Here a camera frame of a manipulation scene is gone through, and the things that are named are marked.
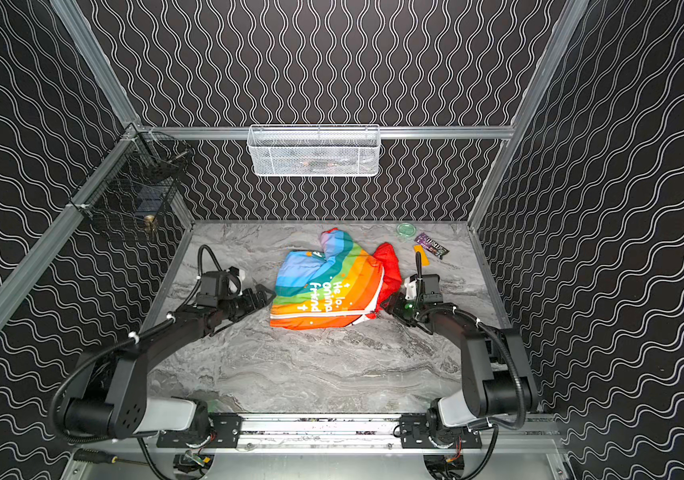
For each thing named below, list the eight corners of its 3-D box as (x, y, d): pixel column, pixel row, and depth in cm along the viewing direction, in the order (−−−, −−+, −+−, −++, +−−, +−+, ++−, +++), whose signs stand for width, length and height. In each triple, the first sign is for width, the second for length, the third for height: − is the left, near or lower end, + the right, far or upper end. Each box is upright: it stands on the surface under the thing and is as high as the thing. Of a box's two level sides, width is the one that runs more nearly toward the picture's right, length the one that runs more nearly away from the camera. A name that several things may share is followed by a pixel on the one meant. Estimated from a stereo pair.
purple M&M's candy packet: (413, 242, 117) (414, 239, 116) (421, 235, 120) (422, 232, 118) (441, 260, 111) (443, 256, 110) (449, 252, 114) (450, 248, 112)
